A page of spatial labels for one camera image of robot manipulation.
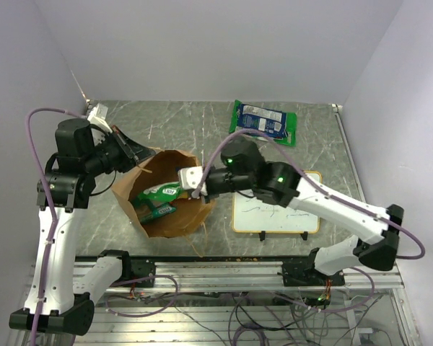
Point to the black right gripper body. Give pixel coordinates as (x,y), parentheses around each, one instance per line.
(224,181)

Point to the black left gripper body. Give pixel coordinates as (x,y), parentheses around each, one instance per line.
(112,154)

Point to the brown paper bag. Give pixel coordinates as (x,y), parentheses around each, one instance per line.
(162,168)

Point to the yellow green snack packet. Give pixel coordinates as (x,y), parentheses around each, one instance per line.
(164,193)

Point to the green Chiuba chips bag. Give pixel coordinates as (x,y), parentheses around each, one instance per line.
(290,140)

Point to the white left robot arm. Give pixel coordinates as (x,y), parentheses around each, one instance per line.
(57,238)

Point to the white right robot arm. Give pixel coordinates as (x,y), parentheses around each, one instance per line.
(374,230)

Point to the white dry-erase board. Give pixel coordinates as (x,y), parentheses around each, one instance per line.
(250,215)

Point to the green POES snack packet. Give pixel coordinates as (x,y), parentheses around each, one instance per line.
(158,212)

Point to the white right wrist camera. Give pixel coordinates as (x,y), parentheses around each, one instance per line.
(189,179)

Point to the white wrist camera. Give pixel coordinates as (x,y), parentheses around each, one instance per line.
(97,116)
(189,179)

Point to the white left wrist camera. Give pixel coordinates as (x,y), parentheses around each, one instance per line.
(97,116)

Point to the aluminium mounting rail frame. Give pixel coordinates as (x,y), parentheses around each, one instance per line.
(118,299)

